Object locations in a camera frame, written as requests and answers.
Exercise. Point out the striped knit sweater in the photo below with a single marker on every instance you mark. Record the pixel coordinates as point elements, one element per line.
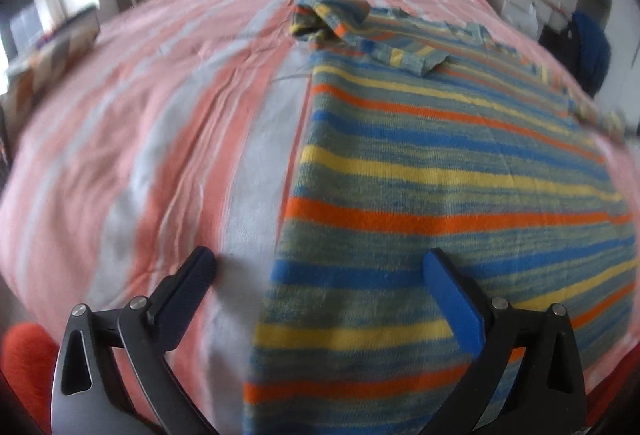
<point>420,135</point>

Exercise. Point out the pink striped bed sheet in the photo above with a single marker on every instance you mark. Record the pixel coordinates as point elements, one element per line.
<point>183,127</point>

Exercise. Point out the orange clothing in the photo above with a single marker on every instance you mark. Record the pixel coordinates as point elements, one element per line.
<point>28,357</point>

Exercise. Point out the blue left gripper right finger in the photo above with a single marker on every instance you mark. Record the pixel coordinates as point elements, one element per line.
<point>548,394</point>

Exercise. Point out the black chair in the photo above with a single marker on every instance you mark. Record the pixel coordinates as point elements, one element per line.
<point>564,45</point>

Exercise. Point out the striped pillow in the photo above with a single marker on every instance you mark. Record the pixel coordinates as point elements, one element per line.
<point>38,69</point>

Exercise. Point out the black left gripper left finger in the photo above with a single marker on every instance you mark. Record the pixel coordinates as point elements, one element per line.
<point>88,394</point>

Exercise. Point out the blue jacket on chair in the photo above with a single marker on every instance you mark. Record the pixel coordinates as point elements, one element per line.
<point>594,53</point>

